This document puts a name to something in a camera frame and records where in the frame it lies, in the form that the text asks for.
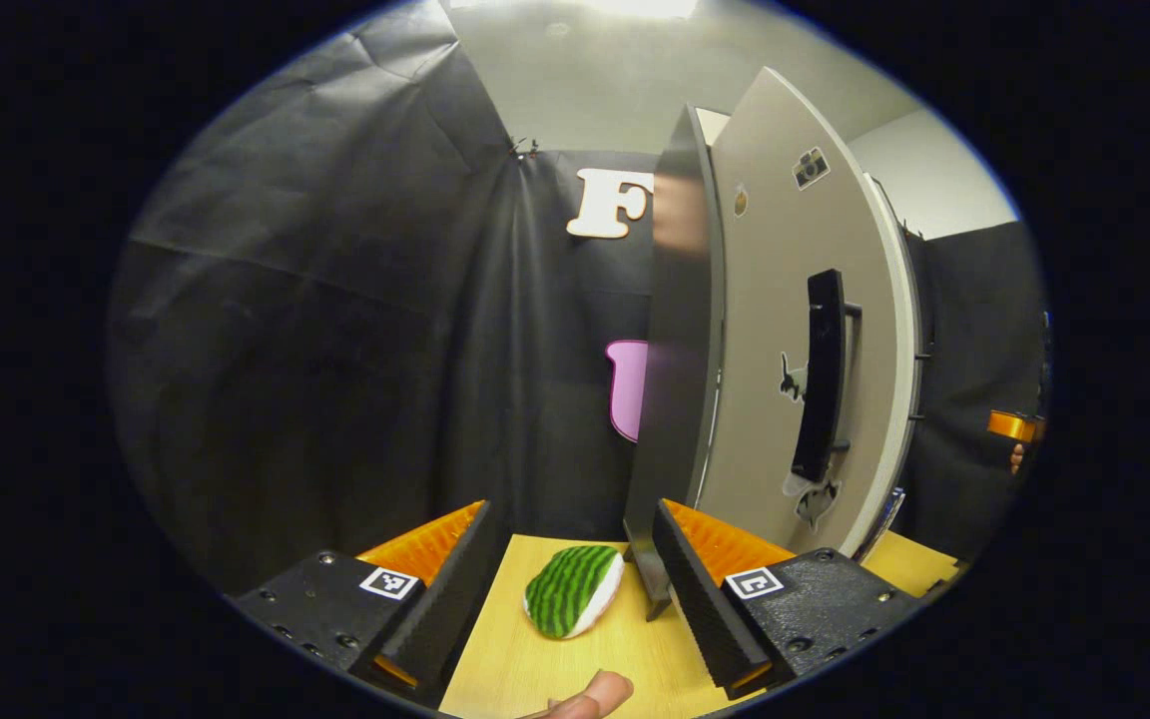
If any green striped watermelon cushion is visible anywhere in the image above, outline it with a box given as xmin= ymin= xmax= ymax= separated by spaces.
xmin=523 ymin=544 xmax=626 ymax=640

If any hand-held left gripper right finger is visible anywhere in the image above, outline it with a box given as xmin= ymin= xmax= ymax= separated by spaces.
xmin=652 ymin=497 xmax=925 ymax=700

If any white cabinet door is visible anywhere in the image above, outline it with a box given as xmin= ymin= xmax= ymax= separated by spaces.
xmin=692 ymin=65 xmax=920 ymax=560
xmin=864 ymin=172 xmax=935 ymax=560

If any black door handle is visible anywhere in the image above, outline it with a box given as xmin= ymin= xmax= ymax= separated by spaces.
xmin=792 ymin=268 xmax=863 ymax=487

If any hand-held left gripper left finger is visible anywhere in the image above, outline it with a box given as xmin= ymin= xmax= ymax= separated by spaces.
xmin=231 ymin=499 xmax=511 ymax=710

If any white shoe cabinet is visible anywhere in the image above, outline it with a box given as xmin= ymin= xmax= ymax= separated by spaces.
xmin=623 ymin=65 xmax=935 ymax=622

